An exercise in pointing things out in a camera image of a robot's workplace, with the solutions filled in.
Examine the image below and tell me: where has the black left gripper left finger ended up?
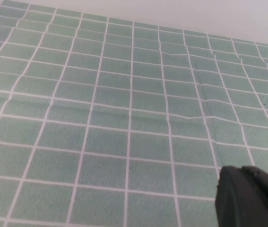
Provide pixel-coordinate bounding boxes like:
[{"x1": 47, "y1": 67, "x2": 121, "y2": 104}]
[{"x1": 215, "y1": 165, "x2": 259, "y2": 227}]

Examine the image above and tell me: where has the green checked tablecloth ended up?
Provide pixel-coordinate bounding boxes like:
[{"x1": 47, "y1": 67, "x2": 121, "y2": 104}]
[{"x1": 0, "y1": 0, "x2": 268, "y2": 227}]

